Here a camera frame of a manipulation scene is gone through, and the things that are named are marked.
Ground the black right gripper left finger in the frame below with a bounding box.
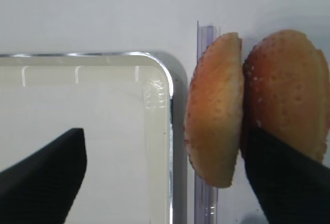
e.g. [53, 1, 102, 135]
[1, 128, 87, 223]

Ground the white rectangular serving tray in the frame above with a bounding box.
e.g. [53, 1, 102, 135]
[1, 52, 187, 223]

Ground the sesame bun top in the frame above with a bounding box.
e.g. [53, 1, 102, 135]
[241, 29, 329, 162]

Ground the right clear plastic rack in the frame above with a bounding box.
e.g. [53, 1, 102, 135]
[194, 22, 219, 224]

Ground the far upright bun top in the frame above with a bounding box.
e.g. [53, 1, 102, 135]
[184, 32, 244, 188]

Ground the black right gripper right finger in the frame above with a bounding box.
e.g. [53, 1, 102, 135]
[244, 128, 329, 223]

